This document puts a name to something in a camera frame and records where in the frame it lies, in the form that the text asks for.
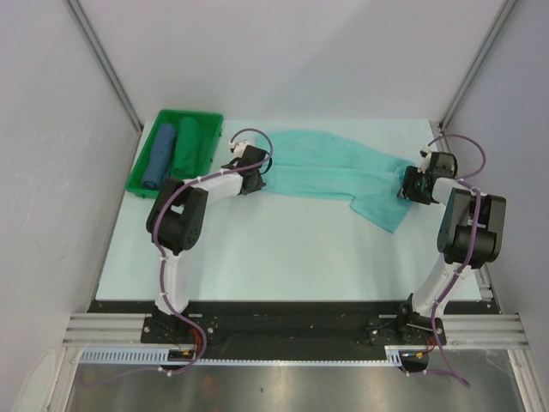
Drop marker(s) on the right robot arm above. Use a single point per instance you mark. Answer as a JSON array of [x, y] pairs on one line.
[[470, 236]]

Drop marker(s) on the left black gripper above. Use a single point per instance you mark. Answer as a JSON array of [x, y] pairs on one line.
[[257, 185]]

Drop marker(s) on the green plastic tray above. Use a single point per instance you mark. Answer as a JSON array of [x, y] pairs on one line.
[[210, 125]]

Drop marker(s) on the aluminium frame post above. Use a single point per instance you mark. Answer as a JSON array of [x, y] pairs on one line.
[[100, 55], [494, 32]]

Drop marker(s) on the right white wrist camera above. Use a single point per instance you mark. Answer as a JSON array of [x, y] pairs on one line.
[[426, 154]]

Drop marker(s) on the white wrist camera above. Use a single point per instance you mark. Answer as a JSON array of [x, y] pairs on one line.
[[238, 148], [426, 154]]

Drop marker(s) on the white slotted cable duct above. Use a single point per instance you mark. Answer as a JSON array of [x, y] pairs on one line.
[[172, 358]]

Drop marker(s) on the rolled dark green t shirt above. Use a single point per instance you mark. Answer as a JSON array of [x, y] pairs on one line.
[[186, 151]]

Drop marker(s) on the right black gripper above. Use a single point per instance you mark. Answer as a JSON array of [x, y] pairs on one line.
[[408, 190]]

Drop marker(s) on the teal t shirt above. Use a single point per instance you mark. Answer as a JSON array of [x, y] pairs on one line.
[[319, 164]]

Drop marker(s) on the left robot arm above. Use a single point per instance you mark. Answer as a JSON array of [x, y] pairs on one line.
[[175, 222]]

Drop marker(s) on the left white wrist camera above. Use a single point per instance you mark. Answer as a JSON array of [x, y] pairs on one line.
[[238, 148]]

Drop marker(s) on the left aluminium frame post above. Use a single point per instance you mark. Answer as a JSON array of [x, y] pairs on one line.
[[100, 55]]

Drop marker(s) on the aluminium front rail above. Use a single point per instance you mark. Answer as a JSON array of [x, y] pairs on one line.
[[111, 330]]

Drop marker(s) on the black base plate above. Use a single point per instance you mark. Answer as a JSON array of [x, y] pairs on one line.
[[372, 321]]

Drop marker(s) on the right aluminium frame post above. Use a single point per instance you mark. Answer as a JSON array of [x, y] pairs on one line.
[[494, 32]]

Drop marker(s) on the rolled blue t shirt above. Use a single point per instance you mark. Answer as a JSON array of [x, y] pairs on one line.
[[159, 157]]

